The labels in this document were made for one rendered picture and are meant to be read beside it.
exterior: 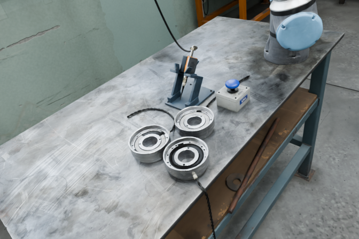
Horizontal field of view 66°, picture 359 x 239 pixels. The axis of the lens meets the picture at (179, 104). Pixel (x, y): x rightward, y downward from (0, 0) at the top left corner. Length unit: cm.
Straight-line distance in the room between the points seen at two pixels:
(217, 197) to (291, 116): 47
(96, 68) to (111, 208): 187
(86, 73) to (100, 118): 150
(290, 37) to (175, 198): 52
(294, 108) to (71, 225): 92
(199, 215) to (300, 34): 59
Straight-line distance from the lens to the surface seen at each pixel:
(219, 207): 89
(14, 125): 228
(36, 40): 217
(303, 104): 125
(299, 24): 81
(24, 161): 88
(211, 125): 71
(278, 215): 153
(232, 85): 77
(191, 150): 66
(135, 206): 63
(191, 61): 81
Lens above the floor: 130
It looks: 36 degrees down
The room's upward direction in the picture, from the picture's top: 11 degrees counter-clockwise
